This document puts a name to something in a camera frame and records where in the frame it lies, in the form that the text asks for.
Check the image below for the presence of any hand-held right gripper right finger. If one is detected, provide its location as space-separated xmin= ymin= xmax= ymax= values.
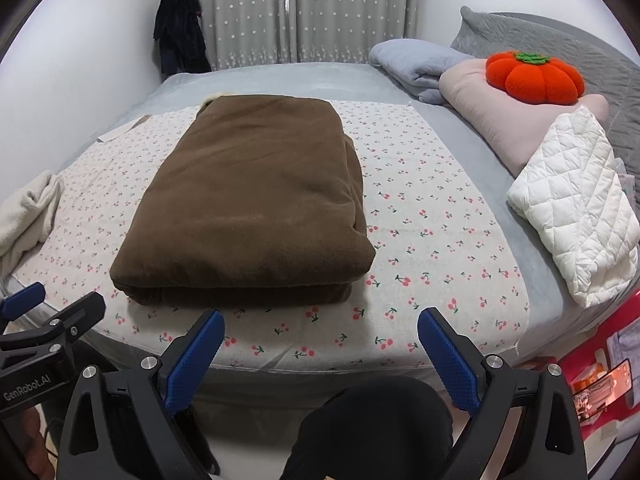
xmin=417 ymin=306 xmax=588 ymax=480

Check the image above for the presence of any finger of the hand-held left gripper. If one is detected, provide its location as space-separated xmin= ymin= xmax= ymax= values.
xmin=42 ymin=291 xmax=107 ymax=343
xmin=0 ymin=282 xmax=47 ymax=322

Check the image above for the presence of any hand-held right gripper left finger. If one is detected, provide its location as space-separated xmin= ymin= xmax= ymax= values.
xmin=60 ymin=308 xmax=226 ymax=480

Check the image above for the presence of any white knitted cloth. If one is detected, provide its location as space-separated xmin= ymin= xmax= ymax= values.
xmin=0 ymin=170 xmax=66 ymax=281

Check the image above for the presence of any person's black trouser leg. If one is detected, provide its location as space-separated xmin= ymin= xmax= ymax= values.
xmin=280 ymin=377 xmax=453 ymax=480

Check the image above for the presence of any cherry print bed sheet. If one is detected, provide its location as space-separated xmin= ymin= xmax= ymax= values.
xmin=10 ymin=95 xmax=531 ymax=376

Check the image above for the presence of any red printed box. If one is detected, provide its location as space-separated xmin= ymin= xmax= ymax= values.
xmin=557 ymin=287 xmax=640 ymax=461

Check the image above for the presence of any white quilted folded jacket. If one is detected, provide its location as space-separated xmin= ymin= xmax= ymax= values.
xmin=506 ymin=105 xmax=640 ymax=309

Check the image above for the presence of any pink pillow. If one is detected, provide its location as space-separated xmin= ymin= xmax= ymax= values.
xmin=439 ymin=58 xmax=611 ymax=178

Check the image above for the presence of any orange pumpkin cushion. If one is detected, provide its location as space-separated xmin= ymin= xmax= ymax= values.
xmin=486 ymin=51 xmax=586 ymax=106

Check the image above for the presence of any dark hanging clothing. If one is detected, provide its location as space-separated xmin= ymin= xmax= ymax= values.
xmin=153 ymin=0 xmax=213 ymax=76

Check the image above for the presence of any grey-blue folded blanket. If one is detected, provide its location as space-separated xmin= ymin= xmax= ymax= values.
xmin=369 ymin=39 xmax=476 ymax=106

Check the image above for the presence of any bed with grey-blue sheet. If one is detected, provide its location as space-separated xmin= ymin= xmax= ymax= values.
xmin=0 ymin=61 xmax=640 ymax=411

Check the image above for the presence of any grey patterned curtain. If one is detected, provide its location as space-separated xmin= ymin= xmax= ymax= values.
xmin=181 ymin=0 xmax=421 ymax=72

